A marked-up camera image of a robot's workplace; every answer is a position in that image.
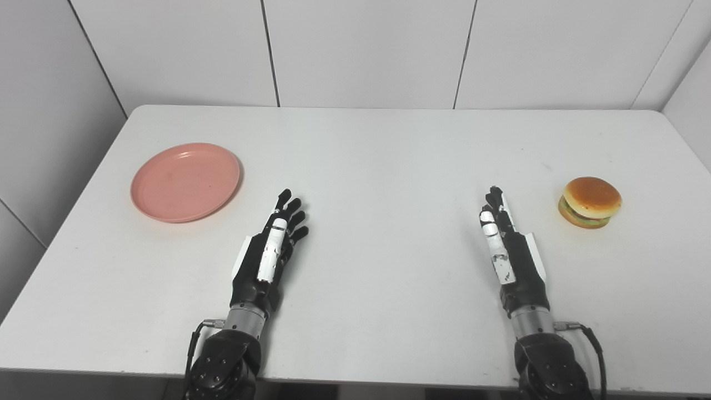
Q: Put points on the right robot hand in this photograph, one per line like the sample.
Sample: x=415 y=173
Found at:
x=519 y=266

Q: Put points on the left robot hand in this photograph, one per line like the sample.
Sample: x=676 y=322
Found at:
x=261 y=261

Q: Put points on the toy hamburger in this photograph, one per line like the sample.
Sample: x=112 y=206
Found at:
x=590 y=201

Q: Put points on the pink round plate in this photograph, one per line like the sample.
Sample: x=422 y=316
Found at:
x=185 y=182

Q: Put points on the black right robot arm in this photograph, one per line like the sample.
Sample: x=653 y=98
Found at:
x=547 y=361

